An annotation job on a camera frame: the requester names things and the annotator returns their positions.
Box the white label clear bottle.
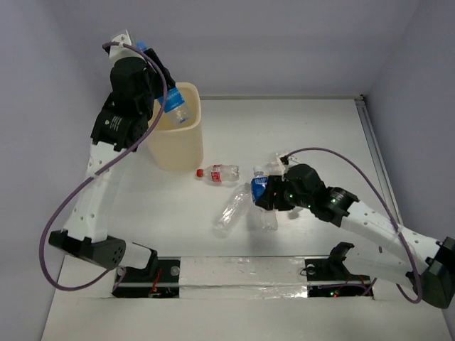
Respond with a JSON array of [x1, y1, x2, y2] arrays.
[[264, 150, 303, 220]]

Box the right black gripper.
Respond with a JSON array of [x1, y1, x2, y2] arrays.
[[255, 173, 314, 210]]

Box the white cap blue label bottle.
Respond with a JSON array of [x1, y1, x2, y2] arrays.
[[250, 166, 278, 230]]

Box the red label clear bottle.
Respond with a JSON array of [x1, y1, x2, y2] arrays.
[[196, 164, 240, 183]]

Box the cream plastic bin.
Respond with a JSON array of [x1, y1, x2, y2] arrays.
[[146, 82, 203, 171]]

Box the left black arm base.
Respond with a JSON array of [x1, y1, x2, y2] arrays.
[[112, 251, 181, 298]]

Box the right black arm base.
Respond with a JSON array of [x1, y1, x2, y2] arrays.
[[299, 242, 374, 298]]

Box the clear unlabelled plastic bottle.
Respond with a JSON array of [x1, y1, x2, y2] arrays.
[[213, 183, 251, 238]]

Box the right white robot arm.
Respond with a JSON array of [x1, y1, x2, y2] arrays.
[[251, 164, 454, 309]]

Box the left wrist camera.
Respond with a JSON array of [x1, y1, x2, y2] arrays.
[[102, 29, 140, 64]]

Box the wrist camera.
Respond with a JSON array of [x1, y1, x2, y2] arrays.
[[102, 29, 140, 64], [278, 153, 299, 173]]

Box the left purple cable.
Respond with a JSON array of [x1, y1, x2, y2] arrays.
[[38, 41, 176, 293]]

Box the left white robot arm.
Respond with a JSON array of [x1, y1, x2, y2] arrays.
[[39, 43, 175, 281]]

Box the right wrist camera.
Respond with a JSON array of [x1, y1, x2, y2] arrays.
[[278, 153, 299, 173]]

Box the aluminium rail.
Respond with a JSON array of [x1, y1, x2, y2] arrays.
[[354, 97, 403, 224]]

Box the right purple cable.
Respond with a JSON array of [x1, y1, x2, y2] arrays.
[[282, 147, 424, 305]]

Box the silver foil tape strip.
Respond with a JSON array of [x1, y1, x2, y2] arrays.
[[178, 256, 308, 300]]

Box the purple cable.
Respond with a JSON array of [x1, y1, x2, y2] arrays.
[[282, 147, 424, 305], [38, 41, 176, 293]]

